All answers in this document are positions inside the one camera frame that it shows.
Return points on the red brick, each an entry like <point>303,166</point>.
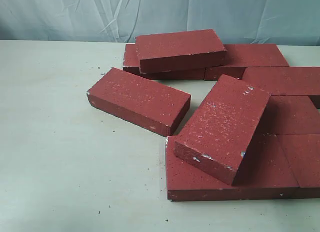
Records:
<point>241,56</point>
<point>303,154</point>
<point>217,135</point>
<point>131,65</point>
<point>266,175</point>
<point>178,51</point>
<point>148,104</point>

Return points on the red brick second row right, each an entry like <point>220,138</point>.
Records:
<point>286,81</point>

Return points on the red brick third row right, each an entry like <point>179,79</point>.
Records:
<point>286,115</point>

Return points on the white fabric backdrop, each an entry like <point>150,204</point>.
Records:
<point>283,22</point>

